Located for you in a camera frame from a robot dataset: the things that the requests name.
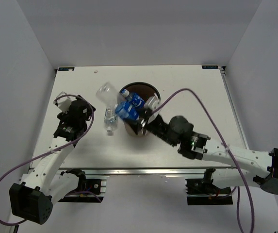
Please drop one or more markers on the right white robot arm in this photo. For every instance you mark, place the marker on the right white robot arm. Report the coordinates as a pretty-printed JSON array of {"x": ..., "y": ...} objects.
[{"x": 251, "y": 167}]

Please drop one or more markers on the left blue table sticker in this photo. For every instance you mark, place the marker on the left blue table sticker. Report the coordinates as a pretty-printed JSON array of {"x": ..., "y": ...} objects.
[{"x": 66, "y": 69}]

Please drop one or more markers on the small bottle blue cap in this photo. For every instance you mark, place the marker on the small bottle blue cap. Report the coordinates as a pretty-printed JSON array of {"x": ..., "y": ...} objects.
[{"x": 133, "y": 98}]

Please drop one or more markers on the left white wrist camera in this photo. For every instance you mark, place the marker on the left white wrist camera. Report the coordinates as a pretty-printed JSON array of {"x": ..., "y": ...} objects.
[{"x": 63, "y": 101}]

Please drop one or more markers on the right blue table sticker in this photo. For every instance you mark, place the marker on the right blue table sticker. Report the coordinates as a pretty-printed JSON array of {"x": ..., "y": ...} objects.
[{"x": 209, "y": 67}]

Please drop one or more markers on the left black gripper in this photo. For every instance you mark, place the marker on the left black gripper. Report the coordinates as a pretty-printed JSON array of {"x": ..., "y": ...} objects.
[{"x": 63, "y": 117}]

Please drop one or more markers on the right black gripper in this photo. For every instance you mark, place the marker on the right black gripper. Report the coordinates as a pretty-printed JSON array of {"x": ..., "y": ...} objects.
[{"x": 145, "y": 123}]

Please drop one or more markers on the clear bottle white cap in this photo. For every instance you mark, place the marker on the clear bottle white cap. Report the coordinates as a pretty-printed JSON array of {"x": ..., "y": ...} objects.
[{"x": 110, "y": 120}]

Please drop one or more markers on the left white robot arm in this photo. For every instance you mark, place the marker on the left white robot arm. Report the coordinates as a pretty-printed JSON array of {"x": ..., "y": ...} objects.
[{"x": 33, "y": 199}]

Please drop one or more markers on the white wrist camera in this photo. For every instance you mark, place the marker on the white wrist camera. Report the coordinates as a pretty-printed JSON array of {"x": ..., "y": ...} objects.
[
  {"x": 63, "y": 101},
  {"x": 152, "y": 103}
]

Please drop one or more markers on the blue table sticker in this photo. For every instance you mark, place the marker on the blue table sticker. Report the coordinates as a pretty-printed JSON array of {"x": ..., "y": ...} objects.
[
  {"x": 209, "y": 67},
  {"x": 66, "y": 69}
]

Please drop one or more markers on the blue label bottle front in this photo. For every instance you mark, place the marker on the blue label bottle front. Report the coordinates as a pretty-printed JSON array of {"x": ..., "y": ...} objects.
[{"x": 112, "y": 99}]

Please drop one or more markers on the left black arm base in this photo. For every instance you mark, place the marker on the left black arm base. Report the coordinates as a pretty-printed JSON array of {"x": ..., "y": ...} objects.
[{"x": 91, "y": 188}]

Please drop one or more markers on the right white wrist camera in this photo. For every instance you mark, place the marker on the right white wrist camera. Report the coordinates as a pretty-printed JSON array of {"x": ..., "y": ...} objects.
[{"x": 152, "y": 103}]

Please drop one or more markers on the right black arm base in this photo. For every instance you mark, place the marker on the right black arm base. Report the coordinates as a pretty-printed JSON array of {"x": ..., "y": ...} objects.
[{"x": 202, "y": 191}]

